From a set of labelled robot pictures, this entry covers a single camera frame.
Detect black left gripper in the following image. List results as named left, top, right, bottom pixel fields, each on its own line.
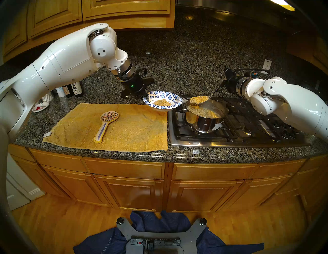
left=121, top=76, right=155, bottom=100

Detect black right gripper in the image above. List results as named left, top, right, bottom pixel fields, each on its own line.
left=222, top=68, right=244, bottom=96

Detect blue white paper bowl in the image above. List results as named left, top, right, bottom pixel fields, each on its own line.
left=142, top=91, right=183, bottom=112

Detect cooked oatmeal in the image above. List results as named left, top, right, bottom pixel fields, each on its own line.
left=188, top=105, right=220, bottom=119

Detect colourful ceramic spoon rest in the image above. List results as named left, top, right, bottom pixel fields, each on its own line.
left=94, top=111, right=119, bottom=144

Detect yellow terry towel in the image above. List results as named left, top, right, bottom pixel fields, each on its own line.
left=42, top=103, right=168, bottom=153

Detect stainless steel saucepan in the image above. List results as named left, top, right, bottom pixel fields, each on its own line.
left=176, top=97, right=229, bottom=134

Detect black gas stovetop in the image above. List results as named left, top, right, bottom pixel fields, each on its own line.
left=168, top=95, right=312, bottom=148

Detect soy sauce bottle white cap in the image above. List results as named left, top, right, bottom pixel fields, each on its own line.
left=71, top=81, right=84, bottom=98

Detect dark range hood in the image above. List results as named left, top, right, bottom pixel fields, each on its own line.
left=176, top=0, right=298, bottom=28

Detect wooden base cabinets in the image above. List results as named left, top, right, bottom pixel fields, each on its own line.
left=8, top=143, right=328, bottom=213

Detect range hood lamp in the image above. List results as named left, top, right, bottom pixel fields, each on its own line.
left=269, top=0, right=295, bottom=12

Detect small white saucer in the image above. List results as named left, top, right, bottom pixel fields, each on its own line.
left=31, top=102, right=50, bottom=113

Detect blue denim cloth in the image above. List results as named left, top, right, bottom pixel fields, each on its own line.
left=73, top=210, right=265, bottom=254

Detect grey power strip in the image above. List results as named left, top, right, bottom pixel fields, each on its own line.
left=130, top=238, right=181, bottom=247

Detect white panel door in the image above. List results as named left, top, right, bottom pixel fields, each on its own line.
left=6, top=154, right=45, bottom=210

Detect black cable with metal plug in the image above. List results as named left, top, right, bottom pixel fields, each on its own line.
left=232, top=69, right=271, bottom=80

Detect white wall outlet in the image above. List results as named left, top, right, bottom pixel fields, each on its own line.
left=261, top=59, right=272, bottom=75

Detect light wooden wall cabinet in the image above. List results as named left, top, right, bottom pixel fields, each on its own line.
left=0, top=0, right=176, bottom=63

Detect dark wooden wall cabinet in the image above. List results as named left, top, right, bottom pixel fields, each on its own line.
left=286, top=33, right=328, bottom=75

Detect grey robot base frame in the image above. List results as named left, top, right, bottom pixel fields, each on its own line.
left=117, top=218, right=207, bottom=254

